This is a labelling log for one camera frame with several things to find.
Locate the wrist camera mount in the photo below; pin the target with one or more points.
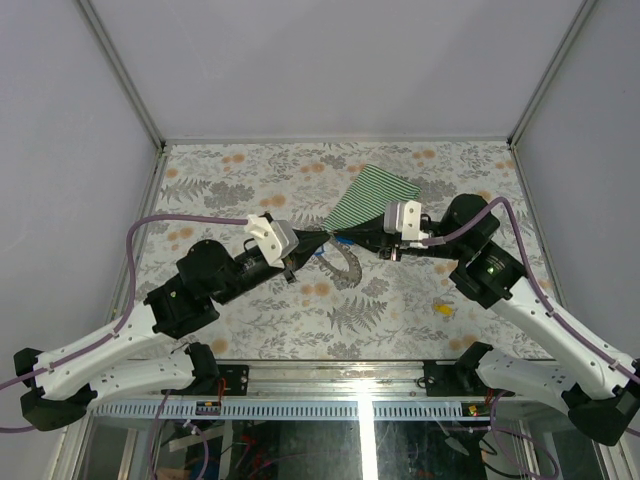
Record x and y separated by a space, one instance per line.
404 218
275 239

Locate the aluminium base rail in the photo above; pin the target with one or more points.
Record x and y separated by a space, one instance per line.
274 390

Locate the yellow key tag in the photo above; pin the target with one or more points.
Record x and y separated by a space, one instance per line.
443 308

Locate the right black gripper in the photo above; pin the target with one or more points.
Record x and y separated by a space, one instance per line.
371 235

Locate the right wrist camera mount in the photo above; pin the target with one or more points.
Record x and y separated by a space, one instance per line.
404 218

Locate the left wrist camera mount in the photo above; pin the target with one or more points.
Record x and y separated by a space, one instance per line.
275 239

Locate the green striped cloth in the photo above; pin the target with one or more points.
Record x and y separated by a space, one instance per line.
367 198

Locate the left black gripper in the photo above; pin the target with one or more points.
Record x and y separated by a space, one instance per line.
309 243

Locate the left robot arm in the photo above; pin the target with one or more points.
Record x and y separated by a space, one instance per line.
64 384

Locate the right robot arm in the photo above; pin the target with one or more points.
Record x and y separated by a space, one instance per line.
594 384

